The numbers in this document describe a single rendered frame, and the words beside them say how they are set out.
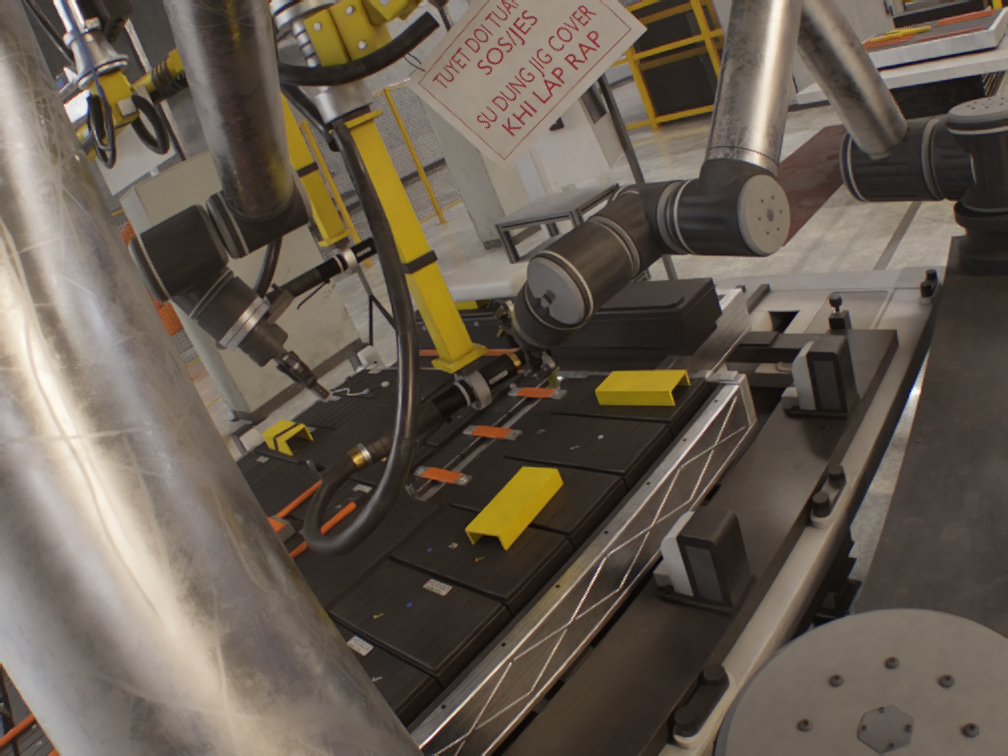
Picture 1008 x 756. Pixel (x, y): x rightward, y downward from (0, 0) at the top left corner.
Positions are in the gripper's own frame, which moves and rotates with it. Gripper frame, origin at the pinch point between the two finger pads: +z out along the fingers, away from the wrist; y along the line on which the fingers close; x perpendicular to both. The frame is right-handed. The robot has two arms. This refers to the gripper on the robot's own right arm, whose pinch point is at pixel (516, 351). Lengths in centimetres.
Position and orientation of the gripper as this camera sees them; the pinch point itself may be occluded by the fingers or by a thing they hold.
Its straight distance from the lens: 128.1
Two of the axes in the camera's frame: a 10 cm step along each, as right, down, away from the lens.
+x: 8.0, -5.1, 3.3
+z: -2.3, 2.6, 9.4
